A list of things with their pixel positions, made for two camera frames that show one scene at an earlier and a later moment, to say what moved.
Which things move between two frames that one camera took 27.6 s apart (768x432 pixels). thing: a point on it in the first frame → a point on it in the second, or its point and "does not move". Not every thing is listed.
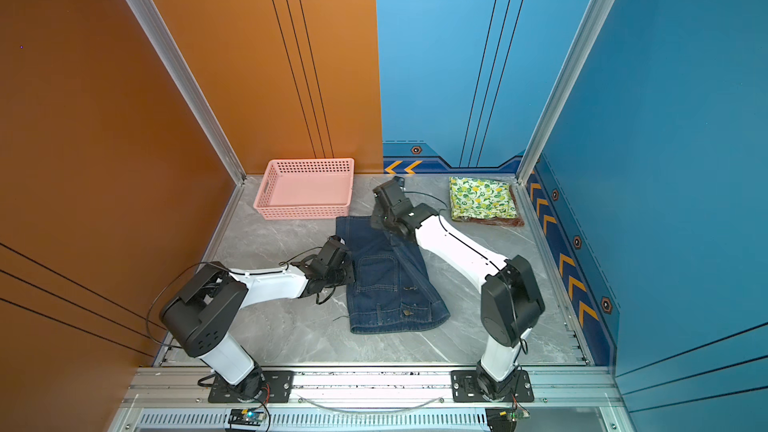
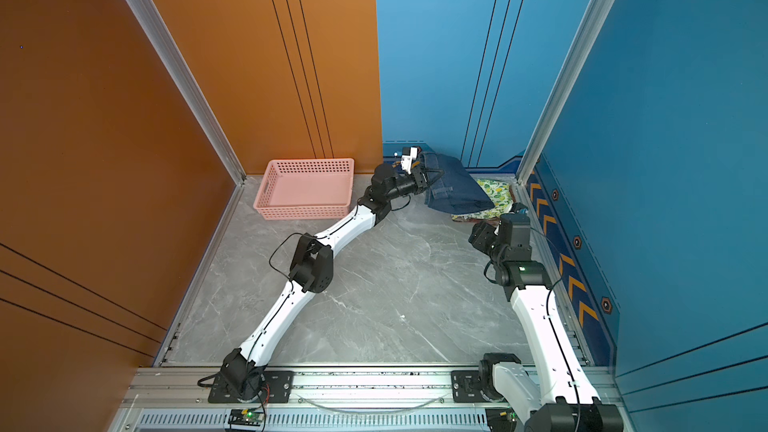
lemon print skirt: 481,198 does not move
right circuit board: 504,419 does not move
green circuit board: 247,417 does not move
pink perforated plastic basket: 306,188 does not move
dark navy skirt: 392,289 → 451,188
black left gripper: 351,271 → 417,180
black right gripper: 377,216 → 480,234
